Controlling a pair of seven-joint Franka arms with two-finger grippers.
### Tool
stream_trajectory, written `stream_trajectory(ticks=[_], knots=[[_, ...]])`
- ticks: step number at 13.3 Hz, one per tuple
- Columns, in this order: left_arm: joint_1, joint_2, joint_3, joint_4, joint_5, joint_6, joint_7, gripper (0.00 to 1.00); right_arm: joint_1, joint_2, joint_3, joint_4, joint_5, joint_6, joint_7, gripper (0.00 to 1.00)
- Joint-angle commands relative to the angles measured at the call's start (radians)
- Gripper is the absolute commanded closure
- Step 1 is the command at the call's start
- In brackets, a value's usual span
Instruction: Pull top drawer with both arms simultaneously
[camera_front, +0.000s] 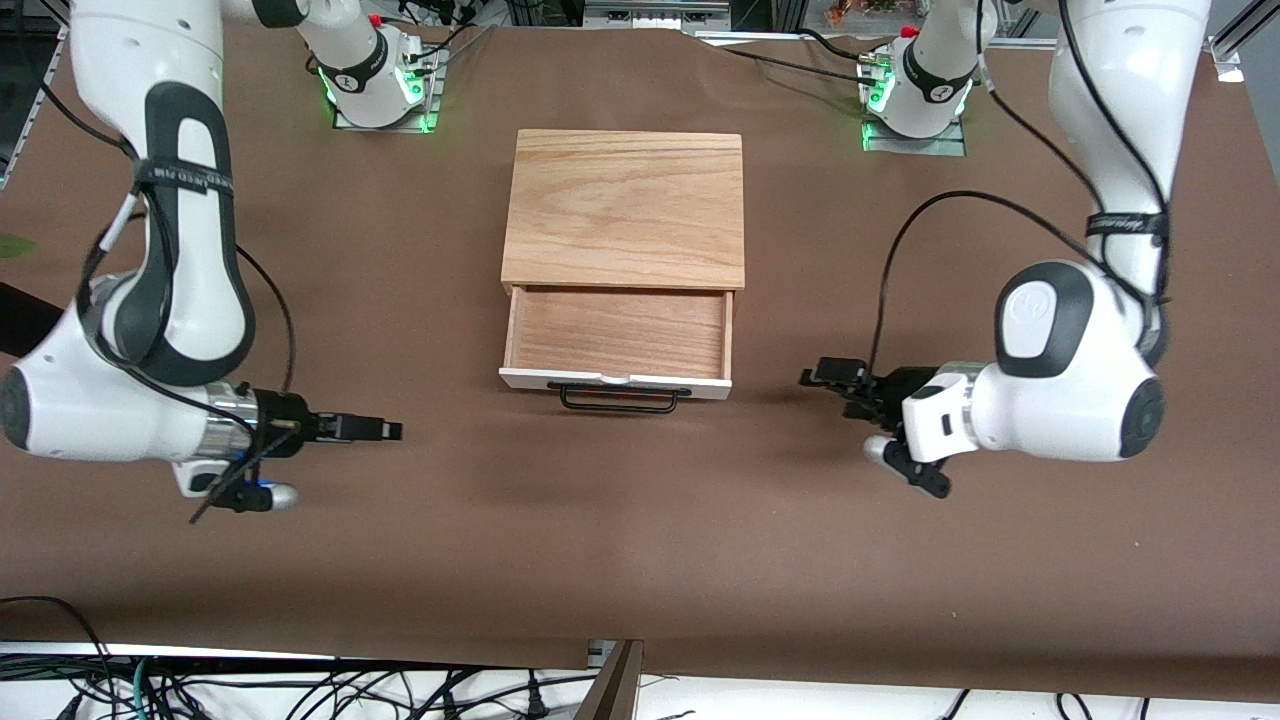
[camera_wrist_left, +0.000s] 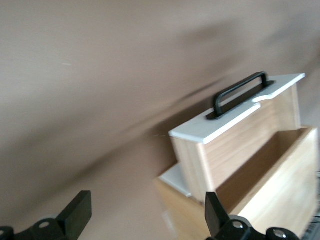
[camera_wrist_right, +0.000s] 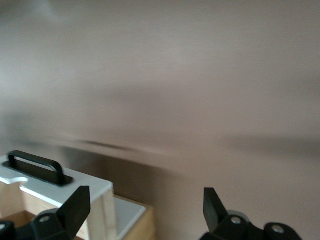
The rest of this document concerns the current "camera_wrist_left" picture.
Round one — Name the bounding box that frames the black metal drawer handle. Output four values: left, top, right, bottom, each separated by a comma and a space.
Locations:
205, 71, 275, 123

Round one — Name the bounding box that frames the white-front drawer with handle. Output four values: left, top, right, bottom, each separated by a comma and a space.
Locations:
168, 72, 307, 205

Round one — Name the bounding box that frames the brown paper table cover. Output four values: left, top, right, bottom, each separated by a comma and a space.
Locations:
0, 0, 320, 240

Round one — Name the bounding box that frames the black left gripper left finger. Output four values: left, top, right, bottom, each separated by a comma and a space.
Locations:
26, 190, 93, 240

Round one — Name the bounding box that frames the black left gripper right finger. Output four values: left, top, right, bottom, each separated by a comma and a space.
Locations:
204, 191, 253, 240

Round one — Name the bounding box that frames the plain white-front drawer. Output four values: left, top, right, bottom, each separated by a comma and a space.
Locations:
158, 164, 193, 199

